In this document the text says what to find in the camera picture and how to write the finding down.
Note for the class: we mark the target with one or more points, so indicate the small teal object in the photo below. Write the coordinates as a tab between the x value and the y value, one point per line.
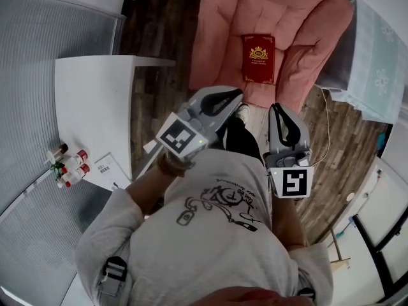
381	141

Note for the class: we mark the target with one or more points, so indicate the person's left forearm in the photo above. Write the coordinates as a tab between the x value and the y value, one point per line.
150	190

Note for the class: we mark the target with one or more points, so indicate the pink cushioned armchair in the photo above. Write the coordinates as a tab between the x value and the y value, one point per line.
223	43

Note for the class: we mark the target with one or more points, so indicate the person's right forearm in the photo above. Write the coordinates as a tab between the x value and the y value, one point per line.
287	222

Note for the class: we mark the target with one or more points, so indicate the white side table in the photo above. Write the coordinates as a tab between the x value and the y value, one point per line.
92	107

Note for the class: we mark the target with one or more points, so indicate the white booklet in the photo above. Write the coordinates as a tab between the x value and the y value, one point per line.
110	171

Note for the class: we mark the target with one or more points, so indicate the white printed t-shirt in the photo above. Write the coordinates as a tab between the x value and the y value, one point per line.
207	250

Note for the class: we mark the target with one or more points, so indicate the black trousers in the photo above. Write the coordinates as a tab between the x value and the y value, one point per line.
242	139

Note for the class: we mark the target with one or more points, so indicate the wooden easel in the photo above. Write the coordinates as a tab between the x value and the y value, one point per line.
339	257

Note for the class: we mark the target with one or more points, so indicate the small brown bottle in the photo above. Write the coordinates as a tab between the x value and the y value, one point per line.
62	148

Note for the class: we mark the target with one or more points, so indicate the light blue covered table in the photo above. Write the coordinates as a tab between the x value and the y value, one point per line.
376	43

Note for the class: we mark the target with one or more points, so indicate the white shoe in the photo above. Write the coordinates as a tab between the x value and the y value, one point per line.
242	113

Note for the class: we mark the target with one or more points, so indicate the small white round disc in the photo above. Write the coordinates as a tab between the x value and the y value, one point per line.
351	196

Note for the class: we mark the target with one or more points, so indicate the small red-capped bottle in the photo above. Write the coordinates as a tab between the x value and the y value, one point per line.
64	183

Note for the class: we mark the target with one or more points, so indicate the white cabinet with black frame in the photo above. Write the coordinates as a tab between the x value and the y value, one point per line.
382	202

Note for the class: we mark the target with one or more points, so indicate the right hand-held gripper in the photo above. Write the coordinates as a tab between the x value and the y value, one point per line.
293	182

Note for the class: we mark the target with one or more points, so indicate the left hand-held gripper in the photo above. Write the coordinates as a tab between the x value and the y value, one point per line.
180	135

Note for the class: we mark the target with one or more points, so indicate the red book with gold crest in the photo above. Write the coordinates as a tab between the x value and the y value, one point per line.
258	70

